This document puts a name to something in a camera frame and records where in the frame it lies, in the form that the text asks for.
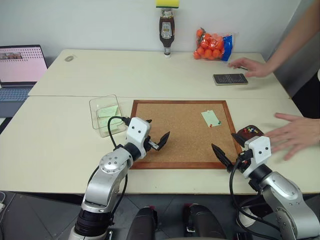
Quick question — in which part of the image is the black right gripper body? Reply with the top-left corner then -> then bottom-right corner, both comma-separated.
226,149 -> 253,174

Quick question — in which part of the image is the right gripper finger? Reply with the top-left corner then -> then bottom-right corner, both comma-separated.
231,132 -> 247,148
211,143 -> 232,166

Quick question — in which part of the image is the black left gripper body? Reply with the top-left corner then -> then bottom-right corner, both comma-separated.
144,134 -> 161,152

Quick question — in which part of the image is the pale green paper note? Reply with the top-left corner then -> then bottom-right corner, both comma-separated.
201,110 -> 222,128

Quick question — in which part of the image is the wood framed cork board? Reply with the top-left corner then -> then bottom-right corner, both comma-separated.
129,99 -> 243,170

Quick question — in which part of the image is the person's left hand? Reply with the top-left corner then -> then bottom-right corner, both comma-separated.
264,112 -> 320,161

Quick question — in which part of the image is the person's right hand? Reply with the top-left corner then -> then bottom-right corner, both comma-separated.
228,57 -> 275,78

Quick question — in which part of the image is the small brown bowl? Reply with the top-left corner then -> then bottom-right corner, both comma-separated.
236,124 -> 265,146

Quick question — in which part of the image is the clear plastic container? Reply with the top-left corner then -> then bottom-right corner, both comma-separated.
89,94 -> 128,138

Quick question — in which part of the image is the black calculator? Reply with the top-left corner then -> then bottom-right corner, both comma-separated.
212,73 -> 249,87

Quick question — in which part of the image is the dark rounded housing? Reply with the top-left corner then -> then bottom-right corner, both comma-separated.
183,203 -> 226,240
128,206 -> 158,240

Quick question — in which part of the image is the person's dark clothed body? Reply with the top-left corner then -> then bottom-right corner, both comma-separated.
291,68 -> 320,118

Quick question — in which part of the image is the brown sauce squeeze bottle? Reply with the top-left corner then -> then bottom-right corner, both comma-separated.
158,7 -> 175,58

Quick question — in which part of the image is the bag of orange balls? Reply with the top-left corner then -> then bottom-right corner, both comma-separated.
192,27 -> 235,62

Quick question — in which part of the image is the yellow green sponge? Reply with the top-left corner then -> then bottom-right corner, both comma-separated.
155,0 -> 181,10

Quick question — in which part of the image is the open laptop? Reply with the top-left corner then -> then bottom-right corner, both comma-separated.
0,44 -> 48,118

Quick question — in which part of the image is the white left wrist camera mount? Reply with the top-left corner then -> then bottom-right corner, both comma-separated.
124,116 -> 152,160

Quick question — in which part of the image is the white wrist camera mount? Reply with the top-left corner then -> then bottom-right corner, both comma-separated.
241,136 -> 272,179
124,116 -> 152,160

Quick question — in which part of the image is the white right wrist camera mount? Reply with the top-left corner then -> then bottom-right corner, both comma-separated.
241,136 -> 272,179

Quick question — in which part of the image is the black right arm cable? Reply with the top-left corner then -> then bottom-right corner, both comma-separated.
229,149 -> 283,232

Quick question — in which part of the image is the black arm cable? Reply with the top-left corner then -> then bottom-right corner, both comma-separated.
229,149 -> 283,232
107,115 -> 131,223

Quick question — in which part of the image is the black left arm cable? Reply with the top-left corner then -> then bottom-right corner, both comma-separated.
107,115 -> 131,223

